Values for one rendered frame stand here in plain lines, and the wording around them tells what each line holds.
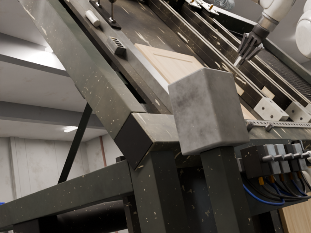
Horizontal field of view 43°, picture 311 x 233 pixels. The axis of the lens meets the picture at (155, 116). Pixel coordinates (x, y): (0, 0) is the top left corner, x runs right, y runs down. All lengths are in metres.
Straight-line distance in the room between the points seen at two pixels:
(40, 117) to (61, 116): 0.70
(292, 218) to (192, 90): 1.20
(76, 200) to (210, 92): 0.59
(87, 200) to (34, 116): 8.69
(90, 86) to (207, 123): 0.45
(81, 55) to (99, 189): 0.41
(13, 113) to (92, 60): 8.34
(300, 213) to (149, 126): 1.21
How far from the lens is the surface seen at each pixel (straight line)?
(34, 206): 1.50
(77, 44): 1.29
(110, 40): 1.50
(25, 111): 9.76
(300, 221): 2.07
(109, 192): 1.14
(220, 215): 0.92
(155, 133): 1.03
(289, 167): 1.30
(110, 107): 1.13
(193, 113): 0.91
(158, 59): 1.61
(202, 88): 0.90
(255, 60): 2.38
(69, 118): 10.66
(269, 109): 1.77
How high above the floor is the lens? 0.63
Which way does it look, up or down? 14 degrees up
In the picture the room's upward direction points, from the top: 12 degrees counter-clockwise
